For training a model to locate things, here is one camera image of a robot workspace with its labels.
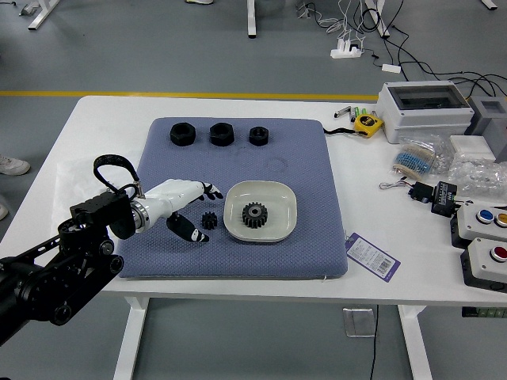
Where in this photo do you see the white power strip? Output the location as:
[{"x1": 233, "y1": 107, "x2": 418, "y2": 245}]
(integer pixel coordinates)
[{"x1": 330, "y1": 39, "x2": 364, "y2": 59}]

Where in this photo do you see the small black servo module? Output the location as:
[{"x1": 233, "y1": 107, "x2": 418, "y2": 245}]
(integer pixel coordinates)
[{"x1": 408, "y1": 182, "x2": 435, "y2": 204}]

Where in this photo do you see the small black round nut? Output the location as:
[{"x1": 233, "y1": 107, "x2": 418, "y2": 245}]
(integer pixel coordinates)
[{"x1": 248, "y1": 126, "x2": 270, "y2": 147}]

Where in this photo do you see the grey enclosure with clear lid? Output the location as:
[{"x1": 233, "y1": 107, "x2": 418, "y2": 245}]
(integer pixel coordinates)
[{"x1": 375, "y1": 80, "x2": 475, "y2": 144}]

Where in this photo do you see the big black hex nut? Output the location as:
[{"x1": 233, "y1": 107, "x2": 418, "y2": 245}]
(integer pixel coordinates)
[
  {"x1": 169, "y1": 122, "x2": 196, "y2": 147},
  {"x1": 208, "y1": 122, "x2": 235, "y2": 147}
]

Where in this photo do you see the blue yellow button box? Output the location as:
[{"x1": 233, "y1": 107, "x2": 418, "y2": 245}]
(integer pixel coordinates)
[{"x1": 449, "y1": 203, "x2": 507, "y2": 249}]

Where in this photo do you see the silver floor plate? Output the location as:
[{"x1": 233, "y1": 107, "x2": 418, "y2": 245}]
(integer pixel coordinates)
[{"x1": 342, "y1": 307, "x2": 377, "y2": 338}]

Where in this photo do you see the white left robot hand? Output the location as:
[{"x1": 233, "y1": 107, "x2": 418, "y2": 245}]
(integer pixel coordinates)
[{"x1": 142, "y1": 178, "x2": 224, "y2": 244}]

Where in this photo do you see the black floor cable bundle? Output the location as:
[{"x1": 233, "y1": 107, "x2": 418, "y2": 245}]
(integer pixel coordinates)
[{"x1": 295, "y1": 0, "x2": 507, "y2": 100}]

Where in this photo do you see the white table leg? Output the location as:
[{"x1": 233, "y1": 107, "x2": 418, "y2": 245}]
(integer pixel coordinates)
[
  {"x1": 398, "y1": 304, "x2": 433, "y2": 380},
  {"x1": 112, "y1": 296, "x2": 151, "y2": 380}
]

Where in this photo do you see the purple paper tag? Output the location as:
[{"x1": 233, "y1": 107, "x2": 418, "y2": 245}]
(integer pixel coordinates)
[{"x1": 345, "y1": 231, "x2": 401, "y2": 284}]

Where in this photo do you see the yellow tape measure with strap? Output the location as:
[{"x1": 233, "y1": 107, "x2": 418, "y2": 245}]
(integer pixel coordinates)
[{"x1": 322, "y1": 113, "x2": 385, "y2": 139}]

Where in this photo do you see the white floor cable bundle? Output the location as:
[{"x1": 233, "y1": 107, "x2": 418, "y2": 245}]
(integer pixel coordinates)
[{"x1": 324, "y1": 0, "x2": 368, "y2": 44}]

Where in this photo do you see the small black gear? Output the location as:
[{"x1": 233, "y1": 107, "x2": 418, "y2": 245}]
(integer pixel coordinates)
[{"x1": 200, "y1": 211, "x2": 220, "y2": 232}]

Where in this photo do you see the white foam block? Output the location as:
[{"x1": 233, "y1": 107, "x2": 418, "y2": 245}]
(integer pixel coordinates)
[{"x1": 449, "y1": 135, "x2": 496, "y2": 162}]

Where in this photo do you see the grey block with square hole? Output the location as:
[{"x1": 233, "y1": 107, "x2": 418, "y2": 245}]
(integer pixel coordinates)
[{"x1": 465, "y1": 96, "x2": 507, "y2": 163}]

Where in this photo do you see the clear plastic parts bag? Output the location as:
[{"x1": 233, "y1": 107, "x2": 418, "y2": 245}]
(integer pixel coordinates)
[{"x1": 449, "y1": 152, "x2": 507, "y2": 198}]

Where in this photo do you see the thin white red wire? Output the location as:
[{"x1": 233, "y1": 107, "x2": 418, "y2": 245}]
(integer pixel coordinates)
[{"x1": 379, "y1": 177, "x2": 413, "y2": 190}]

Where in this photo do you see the white square dish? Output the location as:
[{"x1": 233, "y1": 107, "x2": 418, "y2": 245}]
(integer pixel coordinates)
[{"x1": 224, "y1": 178, "x2": 299, "y2": 241}]

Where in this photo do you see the red button box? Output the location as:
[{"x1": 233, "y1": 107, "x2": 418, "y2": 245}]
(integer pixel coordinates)
[{"x1": 459, "y1": 236, "x2": 507, "y2": 294}]

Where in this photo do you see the big black gear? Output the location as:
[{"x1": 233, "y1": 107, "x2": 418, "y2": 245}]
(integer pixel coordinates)
[{"x1": 241, "y1": 201, "x2": 270, "y2": 230}]

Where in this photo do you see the bag of blue resistors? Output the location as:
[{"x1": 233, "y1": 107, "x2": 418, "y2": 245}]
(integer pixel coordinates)
[{"x1": 390, "y1": 132, "x2": 452, "y2": 177}]

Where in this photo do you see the black electronic module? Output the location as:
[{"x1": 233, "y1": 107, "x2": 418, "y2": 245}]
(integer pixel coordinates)
[{"x1": 430, "y1": 180, "x2": 459, "y2": 217}]

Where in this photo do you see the blue-grey cushion mat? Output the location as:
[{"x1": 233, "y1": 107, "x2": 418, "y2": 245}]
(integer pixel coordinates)
[{"x1": 113, "y1": 116, "x2": 349, "y2": 280}]

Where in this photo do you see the thin black floor cable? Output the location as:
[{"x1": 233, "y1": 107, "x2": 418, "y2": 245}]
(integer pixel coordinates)
[{"x1": 369, "y1": 304, "x2": 379, "y2": 380}]

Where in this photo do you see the black green desk controller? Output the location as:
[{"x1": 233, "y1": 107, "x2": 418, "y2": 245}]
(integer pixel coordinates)
[{"x1": 461, "y1": 306, "x2": 507, "y2": 318}]

